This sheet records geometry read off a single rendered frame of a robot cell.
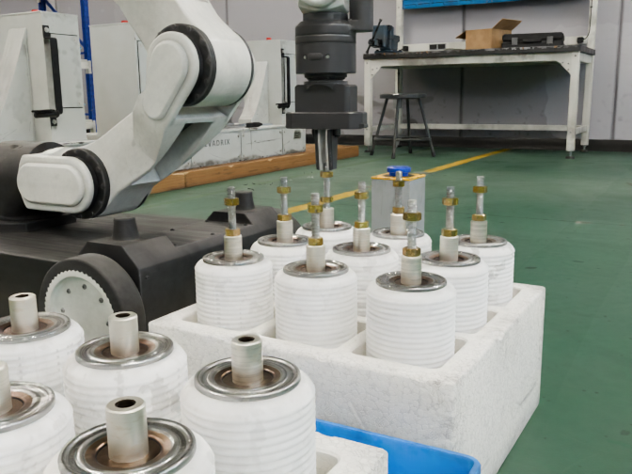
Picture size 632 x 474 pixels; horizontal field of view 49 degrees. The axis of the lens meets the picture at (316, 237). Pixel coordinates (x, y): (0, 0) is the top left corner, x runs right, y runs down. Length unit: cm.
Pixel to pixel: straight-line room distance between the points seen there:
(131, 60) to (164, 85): 230
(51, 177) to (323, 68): 68
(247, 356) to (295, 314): 29
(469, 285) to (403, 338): 14
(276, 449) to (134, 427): 11
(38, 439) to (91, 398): 9
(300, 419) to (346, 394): 25
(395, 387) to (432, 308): 9
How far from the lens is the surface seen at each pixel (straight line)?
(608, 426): 106
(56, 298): 124
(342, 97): 101
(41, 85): 318
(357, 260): 86
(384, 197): 116
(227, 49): 127
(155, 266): 119
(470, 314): 84
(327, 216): 105
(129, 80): 356
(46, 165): 148
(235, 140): 402
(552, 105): 591
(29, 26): 323
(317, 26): 100
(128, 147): 138
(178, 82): 123
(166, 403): 56
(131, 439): 41
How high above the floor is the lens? 45
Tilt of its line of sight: 12 degrees down
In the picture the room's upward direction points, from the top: 1 degrees counter-clockwise
